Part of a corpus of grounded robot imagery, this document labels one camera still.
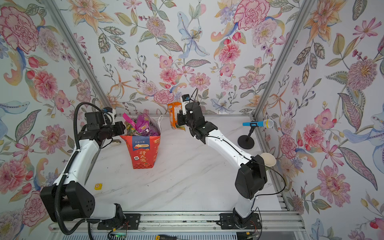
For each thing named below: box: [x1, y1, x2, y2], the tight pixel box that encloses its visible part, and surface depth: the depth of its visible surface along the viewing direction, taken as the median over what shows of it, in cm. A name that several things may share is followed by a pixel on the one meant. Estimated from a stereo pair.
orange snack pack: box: [167, 102, 186, 131], surface depth 85 cm
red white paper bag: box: [120, 135, 161, 169], surface depth 82 cm
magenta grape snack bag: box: [136, 113, 161, 136], surface depth 80 cm
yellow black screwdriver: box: [156, 235, 177, 240], surface depth 69 cm
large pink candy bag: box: [122, 112, 142, 136], surface depth 84 cm
